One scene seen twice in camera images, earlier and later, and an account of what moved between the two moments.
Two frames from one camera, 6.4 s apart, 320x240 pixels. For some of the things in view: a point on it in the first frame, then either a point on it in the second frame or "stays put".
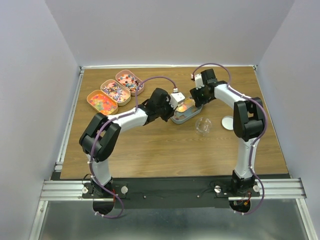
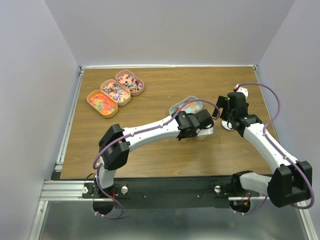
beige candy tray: [122, 95] stays put
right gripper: [194, 93] → [222, 102]
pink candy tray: [129, 81] stays put
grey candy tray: [185, 111] stays put
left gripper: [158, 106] → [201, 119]
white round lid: [227, 122] stays put
